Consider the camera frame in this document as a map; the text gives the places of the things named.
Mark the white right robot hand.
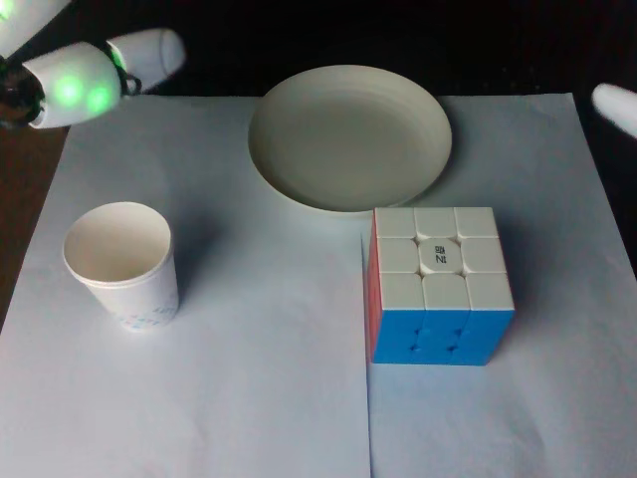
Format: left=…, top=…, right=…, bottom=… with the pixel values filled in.
left=590, top=82, right=637, bottom=139

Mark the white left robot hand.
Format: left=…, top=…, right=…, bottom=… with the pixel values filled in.
left=22, top=28, right=187, bottom=131

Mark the orange and blue puzzle cube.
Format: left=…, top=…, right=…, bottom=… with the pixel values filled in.
left=366, top=205, right=516, bottom=368

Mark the white paper cup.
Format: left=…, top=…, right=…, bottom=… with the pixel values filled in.
left=62, top=200, right=180, bottom=335

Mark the white plate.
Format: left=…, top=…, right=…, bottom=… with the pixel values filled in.
left=247, top=64, right=455, bottom=216

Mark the white paper sheet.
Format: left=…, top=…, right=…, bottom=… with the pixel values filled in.
left=358, top=93, right=637, bottom=478
left=0, top=94, right=372, bottom=478

